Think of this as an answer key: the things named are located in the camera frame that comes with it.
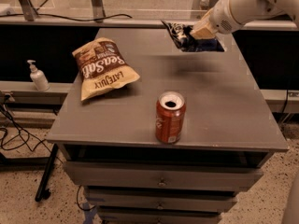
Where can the red soda can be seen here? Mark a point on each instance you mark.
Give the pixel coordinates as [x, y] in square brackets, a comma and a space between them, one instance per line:
[170, 112]

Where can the metal window railing frame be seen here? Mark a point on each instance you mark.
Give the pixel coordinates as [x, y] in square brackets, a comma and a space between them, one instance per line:
[111, 13]

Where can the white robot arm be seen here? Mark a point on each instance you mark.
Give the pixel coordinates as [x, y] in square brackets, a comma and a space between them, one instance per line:
[266, 9]

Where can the blue chip bag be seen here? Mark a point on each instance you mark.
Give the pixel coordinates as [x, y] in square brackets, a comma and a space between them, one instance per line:
[180, 34]

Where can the brown sea salt chip bag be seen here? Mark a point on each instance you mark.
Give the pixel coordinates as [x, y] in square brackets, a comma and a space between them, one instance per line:
[102, 68]

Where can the white pump dispenser bottle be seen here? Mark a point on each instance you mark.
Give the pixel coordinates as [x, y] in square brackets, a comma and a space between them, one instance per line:
[38, 77]

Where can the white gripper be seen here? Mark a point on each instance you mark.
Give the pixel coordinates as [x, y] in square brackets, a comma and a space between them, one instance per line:
[221, 19]

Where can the black metal stand leg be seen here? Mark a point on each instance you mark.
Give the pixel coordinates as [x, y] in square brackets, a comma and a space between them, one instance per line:
[43, 192]

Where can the grey drawer cabinet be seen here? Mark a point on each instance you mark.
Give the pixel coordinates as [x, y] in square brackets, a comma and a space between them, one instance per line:
[178, 145]

